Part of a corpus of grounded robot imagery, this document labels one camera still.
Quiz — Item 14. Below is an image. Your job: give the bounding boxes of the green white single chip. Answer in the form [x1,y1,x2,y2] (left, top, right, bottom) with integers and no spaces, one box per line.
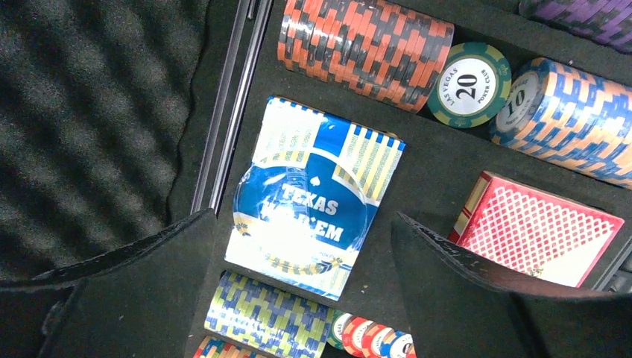
[427,42,512,128]

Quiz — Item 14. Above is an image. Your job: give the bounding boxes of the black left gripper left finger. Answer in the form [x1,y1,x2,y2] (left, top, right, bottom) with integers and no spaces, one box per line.
[1,210,216,357]

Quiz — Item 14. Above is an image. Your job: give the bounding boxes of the red white loose chips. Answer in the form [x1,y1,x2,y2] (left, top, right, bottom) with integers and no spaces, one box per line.
[327,310,417,358]

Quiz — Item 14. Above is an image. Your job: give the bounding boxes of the black poker chip case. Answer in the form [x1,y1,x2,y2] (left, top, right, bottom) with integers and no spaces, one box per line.
[0,0,632,358]

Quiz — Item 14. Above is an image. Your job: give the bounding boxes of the red card deck box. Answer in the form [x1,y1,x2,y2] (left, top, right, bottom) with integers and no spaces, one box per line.
[448,171,625,287]

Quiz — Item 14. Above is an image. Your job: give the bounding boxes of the purple chip stack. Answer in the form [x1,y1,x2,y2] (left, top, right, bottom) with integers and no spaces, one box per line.
[518,0,631,54]

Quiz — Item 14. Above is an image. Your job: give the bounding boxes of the grey chip stack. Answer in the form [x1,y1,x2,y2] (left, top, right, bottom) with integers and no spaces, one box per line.
[489,57,631,189]

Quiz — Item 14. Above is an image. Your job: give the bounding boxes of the red yellow blue chip stack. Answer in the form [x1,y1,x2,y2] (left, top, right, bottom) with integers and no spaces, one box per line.
[193,336,265,358]

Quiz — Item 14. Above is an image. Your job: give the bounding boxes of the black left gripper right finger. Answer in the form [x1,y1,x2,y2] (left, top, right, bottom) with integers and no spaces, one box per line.
[391,213,631,357]

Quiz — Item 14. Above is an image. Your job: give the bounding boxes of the blue white card deck box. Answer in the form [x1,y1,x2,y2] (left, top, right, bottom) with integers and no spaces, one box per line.
[225,96,405,301]

